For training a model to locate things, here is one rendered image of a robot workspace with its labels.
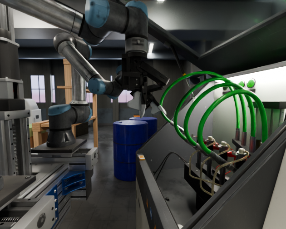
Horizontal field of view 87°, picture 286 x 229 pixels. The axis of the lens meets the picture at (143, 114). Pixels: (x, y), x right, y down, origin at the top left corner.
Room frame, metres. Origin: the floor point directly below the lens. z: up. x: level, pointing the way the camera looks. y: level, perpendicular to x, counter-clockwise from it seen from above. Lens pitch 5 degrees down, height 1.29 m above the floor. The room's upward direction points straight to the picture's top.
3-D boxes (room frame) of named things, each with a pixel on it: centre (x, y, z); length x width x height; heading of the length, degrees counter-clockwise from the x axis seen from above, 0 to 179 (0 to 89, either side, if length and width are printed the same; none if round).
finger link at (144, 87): (0.50, 0.00, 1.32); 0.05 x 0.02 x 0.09; 10
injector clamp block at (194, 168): (0.57, -0.29, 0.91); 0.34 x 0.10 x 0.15; 10
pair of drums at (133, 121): (2.92, 0.11, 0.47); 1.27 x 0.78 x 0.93; 174
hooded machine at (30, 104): (6.11, 4.67, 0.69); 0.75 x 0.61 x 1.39; 89
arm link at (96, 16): (0.48, 0.12, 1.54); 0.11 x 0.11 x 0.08; 33
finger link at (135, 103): (0.50, 0.02, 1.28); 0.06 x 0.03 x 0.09; 100
